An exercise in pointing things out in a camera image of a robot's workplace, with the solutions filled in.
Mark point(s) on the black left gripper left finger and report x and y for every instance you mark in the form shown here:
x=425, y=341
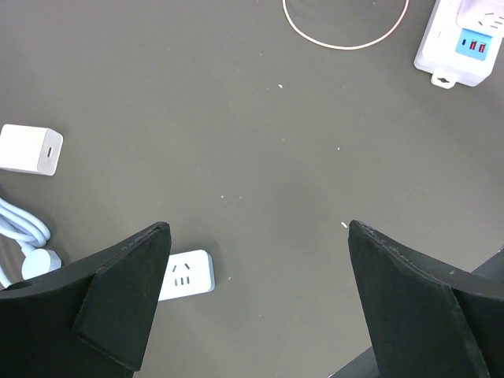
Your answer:
x=91, y=318

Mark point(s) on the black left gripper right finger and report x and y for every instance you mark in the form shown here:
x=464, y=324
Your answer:
x=427, y=318

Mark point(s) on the small white USB charger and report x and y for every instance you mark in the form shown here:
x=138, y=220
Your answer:
x=29, y=149

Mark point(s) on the white cube socket adapter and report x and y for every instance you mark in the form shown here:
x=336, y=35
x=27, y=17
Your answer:
x=483, y=16

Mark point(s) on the blue power strip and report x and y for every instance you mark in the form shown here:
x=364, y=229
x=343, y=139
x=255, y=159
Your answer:
x=189, y=273

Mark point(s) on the white multicolour power strip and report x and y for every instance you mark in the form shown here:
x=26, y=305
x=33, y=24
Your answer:
x=451, y=54

